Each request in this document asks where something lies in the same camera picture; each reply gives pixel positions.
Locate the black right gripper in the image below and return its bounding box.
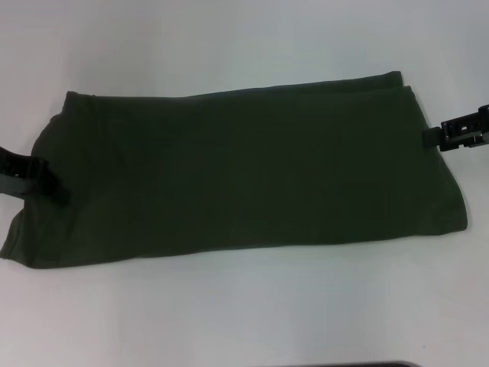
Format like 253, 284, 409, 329
423, 102, 489, 153

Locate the dark green FREE! t-shirt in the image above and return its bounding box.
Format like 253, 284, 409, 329
0, 70, 469, 268

